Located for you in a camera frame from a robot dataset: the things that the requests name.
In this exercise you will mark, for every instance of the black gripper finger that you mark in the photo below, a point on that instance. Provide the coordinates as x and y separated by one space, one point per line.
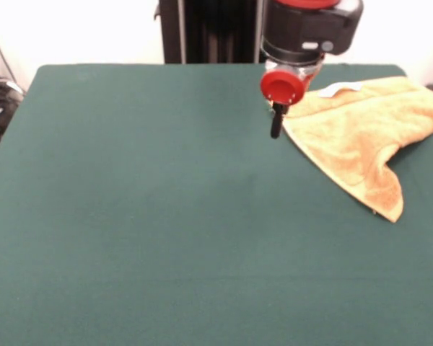
277 122

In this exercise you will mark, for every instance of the tan terry towel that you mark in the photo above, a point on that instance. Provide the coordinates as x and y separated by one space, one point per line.
346 144

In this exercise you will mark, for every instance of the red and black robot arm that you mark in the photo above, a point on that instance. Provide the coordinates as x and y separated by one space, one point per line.
299 32

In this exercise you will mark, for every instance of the dark green table cloth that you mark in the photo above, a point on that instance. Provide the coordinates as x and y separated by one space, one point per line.
130 216

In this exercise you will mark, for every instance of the black equipment pile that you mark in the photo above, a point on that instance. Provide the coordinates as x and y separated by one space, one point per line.
0 108

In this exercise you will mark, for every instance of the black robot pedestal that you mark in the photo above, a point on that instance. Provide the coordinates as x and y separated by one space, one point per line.
209 32

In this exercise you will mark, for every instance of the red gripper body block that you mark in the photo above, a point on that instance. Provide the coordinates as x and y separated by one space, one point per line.
281 88

